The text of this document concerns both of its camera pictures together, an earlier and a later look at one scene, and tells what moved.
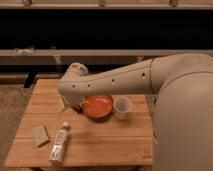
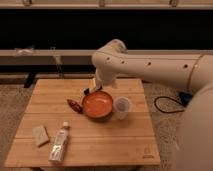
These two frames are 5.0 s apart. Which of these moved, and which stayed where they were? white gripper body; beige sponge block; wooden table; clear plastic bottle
Moved: white gripper body
Stayed: clear plastic bottle; wooden table; beige sponge block
